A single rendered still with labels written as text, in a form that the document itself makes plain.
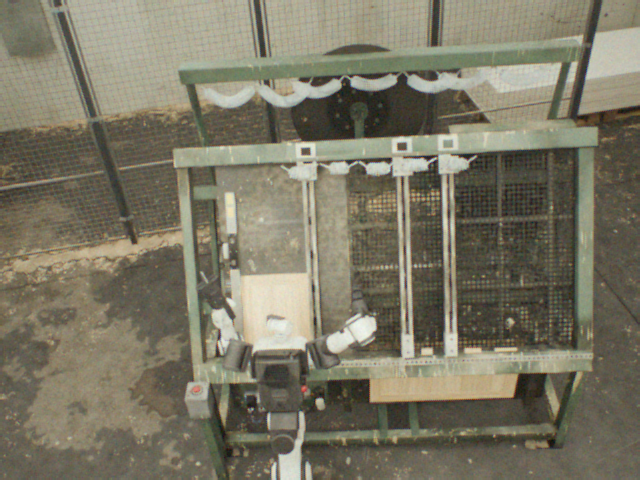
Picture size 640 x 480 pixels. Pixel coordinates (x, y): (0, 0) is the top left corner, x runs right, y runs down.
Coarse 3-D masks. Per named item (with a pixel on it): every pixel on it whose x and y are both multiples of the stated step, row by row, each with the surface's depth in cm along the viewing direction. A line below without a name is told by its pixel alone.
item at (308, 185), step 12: (300, 144) 332; (312, 144) 331; (300, 156) 332; (312, 156) 332; (300, 180) 334; (312, 180) 337; (312, 192) 338; (312, 204) 339; (312, 216) 340; (312, 228) 341; (312, 240) 344; (312, 252) 343; (312, 264) 347; (312, 276) 348; (312, 288) 346; (312, 300) 348; (312, 312) 347; (312, 324) 348; (312, 336) 349
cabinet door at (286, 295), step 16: (256, 288) 353; (272, 288) 352; (288, 288) 352; (304, 288) 351; (256, 304) 354; (272, 304) 354; (288, 304) 353; (304, 304) 352; (256, 320) 355; (288, 320) 354; (304, 320) 354; (256, 336) 357; (272, 336) 356; (288, 336) 356; (304, 336) 355
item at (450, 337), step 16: (448, 176) 334; (448, 192) 338; (448, 208) 339; (448, 224) 341; (448, 240) 342; (448, 256) 343; (448, 272) 342; (448, 288) 343; (448, 304) 343; (448, 320) 344; (448, 336) 345; (448, 352) 347
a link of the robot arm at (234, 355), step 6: (228, 348) 307; (234, 348) 305; (240, 348) 306; (228, 354) 305; (234, 354) 305; (240, 354) 306; (228, 360) 304; (234, 360) 304; (240, 360) 306; (234, 366) 304; (240, 366) 307
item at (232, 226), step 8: (232, 192) 346; (232, 224) 346; (232, 232) 347; (232, 272) 350; (240, 272) 353; (232, 280) 350; (240, 280) 352; (232, 288) 351; (240, 288) 351; (232, 296) 352; (240, 296) 352; (240, 304) 352; (240, 312) 353; (240, 320) 353; (240, 328) 354
